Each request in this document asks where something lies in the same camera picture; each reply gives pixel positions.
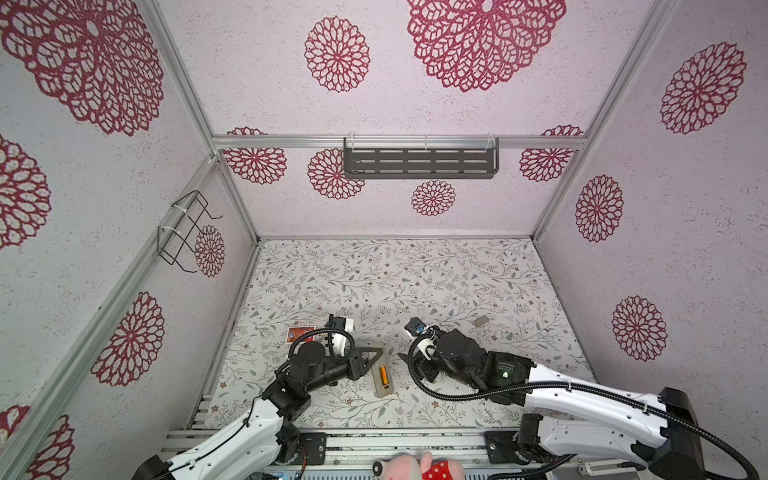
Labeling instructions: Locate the orange battery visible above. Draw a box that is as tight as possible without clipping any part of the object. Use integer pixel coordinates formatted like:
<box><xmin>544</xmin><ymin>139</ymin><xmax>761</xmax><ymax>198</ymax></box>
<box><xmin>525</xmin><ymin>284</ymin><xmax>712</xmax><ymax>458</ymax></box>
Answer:
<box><xmin>379</xmin><ymin>366</ymin><xmax>390</xmax><ymax>388</ymax></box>

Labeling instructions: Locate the dark metal wall shelf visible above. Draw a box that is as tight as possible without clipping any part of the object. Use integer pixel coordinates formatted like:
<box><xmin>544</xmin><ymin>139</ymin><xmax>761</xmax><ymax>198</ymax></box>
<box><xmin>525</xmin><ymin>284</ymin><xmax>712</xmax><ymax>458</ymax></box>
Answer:
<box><xmin>342</xmin><ymin>138</ymin><xmax>499</xmax><ymax>180</ymax></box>

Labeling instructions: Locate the black corrugated cable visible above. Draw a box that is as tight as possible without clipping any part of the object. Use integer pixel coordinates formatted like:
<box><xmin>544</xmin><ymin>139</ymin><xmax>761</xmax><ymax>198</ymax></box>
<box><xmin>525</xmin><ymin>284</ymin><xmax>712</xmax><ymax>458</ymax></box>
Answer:
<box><xmin>406</xmin><ymin>332</ymin><xmax>760</xmax><ymax>480</ymax></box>
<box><xmin>272</xmin><ymin>327</ymin><xmax>356</xmax><ymax>385</ymax></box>

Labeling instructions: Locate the black corrugated left cable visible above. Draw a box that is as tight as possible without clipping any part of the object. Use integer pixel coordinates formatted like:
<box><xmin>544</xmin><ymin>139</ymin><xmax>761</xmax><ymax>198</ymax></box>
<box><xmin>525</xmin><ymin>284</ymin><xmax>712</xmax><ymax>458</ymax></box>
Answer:
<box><xmin>272</xmin><ymin>327</ymin><xmax>356</xmax><ymax>385</ymax></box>

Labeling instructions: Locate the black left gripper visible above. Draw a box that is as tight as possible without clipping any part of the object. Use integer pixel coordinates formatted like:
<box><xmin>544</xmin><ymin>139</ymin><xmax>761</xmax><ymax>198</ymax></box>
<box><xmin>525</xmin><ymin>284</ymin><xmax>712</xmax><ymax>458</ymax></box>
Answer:
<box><xmin>306</xmin><ymin>347</ymin><xmax>382</xmax><ymax>394</ymax></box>

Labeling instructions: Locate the beige battery cover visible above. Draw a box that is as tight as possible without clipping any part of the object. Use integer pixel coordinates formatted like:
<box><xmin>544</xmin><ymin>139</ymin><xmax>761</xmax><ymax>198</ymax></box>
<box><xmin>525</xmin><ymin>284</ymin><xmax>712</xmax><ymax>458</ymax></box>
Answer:
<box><xmin>474</xmin><ymin>315</ymin><xmax>490</xmax><ymax>328</ymax></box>

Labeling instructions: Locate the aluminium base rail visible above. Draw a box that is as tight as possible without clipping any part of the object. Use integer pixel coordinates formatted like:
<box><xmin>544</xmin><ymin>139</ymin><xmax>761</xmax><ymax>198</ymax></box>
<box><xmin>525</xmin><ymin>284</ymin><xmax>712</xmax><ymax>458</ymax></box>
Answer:
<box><xmin>152</xmin><ymin>392</ymin><xmax>658</xmax><ymax>480</ymax></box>

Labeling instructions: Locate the black wire wall basket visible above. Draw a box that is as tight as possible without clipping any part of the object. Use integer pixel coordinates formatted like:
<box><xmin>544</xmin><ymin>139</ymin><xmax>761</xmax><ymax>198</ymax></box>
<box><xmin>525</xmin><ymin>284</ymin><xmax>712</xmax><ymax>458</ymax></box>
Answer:
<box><xmin>155</xmin><ymin>190</ymin><xmax>226</xmax><ymax>278</ymax></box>

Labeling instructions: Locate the red card box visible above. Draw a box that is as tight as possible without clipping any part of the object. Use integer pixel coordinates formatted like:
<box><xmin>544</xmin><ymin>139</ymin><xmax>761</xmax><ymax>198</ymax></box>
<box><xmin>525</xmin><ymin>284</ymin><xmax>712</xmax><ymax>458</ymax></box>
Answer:
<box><xmin>286</xmin><ymin>327</ymin><xmax>315</xmax><ymax>343</ymax></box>

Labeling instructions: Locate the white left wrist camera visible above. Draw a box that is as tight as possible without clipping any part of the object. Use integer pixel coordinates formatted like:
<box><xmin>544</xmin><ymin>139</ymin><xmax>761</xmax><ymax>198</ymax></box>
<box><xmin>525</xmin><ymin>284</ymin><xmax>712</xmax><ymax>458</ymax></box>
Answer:
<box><xmin>326</xmin><ymin>315</ymin><xmax>355</xmax><ymax>358</ymax></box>

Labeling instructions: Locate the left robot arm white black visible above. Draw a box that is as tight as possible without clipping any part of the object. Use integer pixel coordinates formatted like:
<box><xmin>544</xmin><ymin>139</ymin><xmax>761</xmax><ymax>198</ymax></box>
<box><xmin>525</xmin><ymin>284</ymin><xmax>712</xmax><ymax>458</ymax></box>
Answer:
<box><xmin>133</xmin><ymin>329</ymin><xmax>383</xmax><ymax>479</ymax></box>

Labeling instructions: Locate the black corrugated right cable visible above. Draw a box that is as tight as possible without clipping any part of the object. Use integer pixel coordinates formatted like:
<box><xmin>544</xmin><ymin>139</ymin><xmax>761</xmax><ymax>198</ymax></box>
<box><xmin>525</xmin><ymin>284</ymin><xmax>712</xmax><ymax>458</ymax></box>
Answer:
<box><xmin>406</xmin><ymin>332</ymin><xmax>760</xmax><ymax>480</ymax></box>

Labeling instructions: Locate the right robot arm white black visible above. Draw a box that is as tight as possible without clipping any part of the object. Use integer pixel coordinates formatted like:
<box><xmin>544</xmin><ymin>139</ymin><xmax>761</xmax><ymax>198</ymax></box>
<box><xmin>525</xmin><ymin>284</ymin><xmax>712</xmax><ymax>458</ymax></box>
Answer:
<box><xmin>404</xmin><ymin>328</ymin><xmax>706</xmax><ymax>479</ymax></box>

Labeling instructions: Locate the beige remote control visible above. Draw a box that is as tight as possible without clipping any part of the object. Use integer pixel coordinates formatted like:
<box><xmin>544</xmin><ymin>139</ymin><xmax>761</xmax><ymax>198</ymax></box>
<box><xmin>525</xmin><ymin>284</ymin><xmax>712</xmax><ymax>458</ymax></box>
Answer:
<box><xmin>371</xmin><ymin>358</ymin><xmax>395</xmax><ymax>398</ymax></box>

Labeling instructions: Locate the pink plush toy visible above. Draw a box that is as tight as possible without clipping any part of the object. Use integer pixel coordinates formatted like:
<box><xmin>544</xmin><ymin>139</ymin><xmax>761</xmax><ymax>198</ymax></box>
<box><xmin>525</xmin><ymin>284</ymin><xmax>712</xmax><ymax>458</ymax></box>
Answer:
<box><xmin>372</xmin><ymin>451</ymin><xmax>465</xmax><ymax>480</ymax></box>

